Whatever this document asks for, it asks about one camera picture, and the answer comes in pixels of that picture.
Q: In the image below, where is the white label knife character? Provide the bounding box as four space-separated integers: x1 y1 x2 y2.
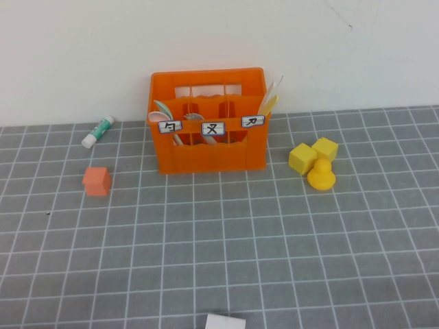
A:
241 114 266 128

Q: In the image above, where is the yellow plastic knife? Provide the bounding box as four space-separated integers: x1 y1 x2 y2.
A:
258 95 279 117

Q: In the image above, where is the grey plastic fork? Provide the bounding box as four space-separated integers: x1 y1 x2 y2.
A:
184 112 220 145

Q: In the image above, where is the yellow foam cube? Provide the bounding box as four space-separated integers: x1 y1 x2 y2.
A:
311 136 340 162
288 143 318 175

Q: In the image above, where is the mint green plastic spoon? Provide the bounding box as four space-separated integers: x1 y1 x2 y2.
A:
153 99 183 147

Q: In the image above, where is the white paper card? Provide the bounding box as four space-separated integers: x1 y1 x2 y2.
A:
204 313 247 329

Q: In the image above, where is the yellow rubber duck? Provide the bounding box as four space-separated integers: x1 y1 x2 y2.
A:
307 158 336 191

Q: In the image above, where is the orange plastic cutlery holder crate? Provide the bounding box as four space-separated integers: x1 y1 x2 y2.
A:
146 67 272 175

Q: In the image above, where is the white label fork character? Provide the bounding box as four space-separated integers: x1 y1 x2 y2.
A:
201 121 226 136

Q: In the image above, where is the white green glue stick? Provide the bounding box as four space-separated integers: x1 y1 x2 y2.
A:
81 114 115 149

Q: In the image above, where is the orange foam block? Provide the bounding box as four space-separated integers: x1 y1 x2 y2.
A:
82 167 112 197

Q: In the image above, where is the white label spoon character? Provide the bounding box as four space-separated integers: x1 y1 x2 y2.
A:
158 120 183 134

